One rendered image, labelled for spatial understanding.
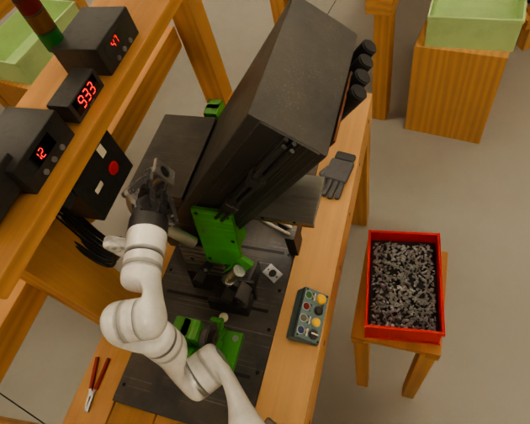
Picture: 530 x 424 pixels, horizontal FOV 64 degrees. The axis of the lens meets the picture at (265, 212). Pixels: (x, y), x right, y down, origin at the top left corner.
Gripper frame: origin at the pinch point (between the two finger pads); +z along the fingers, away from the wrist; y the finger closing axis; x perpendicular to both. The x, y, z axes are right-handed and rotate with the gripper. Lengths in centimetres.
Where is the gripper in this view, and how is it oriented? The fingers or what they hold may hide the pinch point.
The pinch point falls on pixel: (155, 180)
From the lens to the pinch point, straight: 92.5
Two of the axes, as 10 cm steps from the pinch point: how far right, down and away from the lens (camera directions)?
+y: -5.6, -4.9, -6.7
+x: -8.3, 3.8, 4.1
